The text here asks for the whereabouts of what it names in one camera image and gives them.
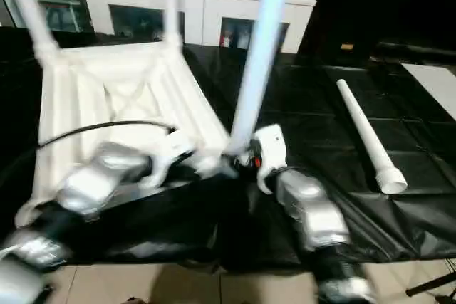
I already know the white plastic table leg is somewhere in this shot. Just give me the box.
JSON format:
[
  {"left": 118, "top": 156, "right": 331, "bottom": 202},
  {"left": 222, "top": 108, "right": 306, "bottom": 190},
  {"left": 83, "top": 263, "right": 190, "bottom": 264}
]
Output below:
[
  {"left": 227, "top": 0, "right": 297, "bottom": 155},
  {"left": 0, "top": 0, "right": 62, "bottom": 64},
  {"left": 162, "top": 0, "right": 183, "bottom": 48},
  {"left": 336, "top": 78, "right": 409, "bottom": 196}
]

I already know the white plastic table top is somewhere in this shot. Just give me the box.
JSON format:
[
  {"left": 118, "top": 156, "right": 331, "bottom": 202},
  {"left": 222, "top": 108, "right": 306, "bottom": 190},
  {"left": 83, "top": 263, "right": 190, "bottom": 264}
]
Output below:
[{"left": 14, "top": 39, "right": 240, "bottom": 226}]

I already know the black work mat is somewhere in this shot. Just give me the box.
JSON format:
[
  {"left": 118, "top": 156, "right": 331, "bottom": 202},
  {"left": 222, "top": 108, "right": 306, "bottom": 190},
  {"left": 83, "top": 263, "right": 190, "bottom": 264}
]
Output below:
[{"left": 0, "top": 28, "right": 456, "bottom": 271}]

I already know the white flat board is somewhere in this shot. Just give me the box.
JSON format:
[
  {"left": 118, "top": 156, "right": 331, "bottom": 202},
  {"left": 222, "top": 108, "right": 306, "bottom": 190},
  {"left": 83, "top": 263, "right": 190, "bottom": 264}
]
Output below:
[{"left": 402, "top": 63, "right": 456, "bottom": 120}]

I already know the black folding stand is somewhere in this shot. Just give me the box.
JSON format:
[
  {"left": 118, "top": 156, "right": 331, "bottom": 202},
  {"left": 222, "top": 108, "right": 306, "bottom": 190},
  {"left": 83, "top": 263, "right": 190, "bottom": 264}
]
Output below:
[{"left": 405, "top": 272, "right": 456, "bottom": 298}]

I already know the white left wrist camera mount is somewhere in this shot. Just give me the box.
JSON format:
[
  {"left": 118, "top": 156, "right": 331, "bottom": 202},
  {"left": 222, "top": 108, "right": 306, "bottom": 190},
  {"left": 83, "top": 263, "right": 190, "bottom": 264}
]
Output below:
[{"left": 139, "top": 130, "right": 197, "bottom": 188}]

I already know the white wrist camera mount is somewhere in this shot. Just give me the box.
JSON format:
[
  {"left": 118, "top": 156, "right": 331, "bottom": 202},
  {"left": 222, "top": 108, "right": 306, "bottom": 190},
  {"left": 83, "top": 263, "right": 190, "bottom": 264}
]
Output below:
[
  {"left": 139, "top": 130, "right": 197, "bottom": 188},
  {"left": 249, "top": 125, "right": 289, "bottom": 195}
]

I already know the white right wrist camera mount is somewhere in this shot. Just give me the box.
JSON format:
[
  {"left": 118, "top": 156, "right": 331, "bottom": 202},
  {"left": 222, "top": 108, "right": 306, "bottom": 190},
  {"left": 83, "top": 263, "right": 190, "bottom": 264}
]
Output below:
[{"left": 249, "top": 125, "right": 289, "bottom": 195}]

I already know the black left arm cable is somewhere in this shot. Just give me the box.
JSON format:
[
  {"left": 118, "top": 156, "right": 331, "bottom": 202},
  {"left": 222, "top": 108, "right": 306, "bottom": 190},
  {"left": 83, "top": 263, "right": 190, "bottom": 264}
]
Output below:
[{"left": 36, "top": 120, "right": 177, "bottom": 150}]

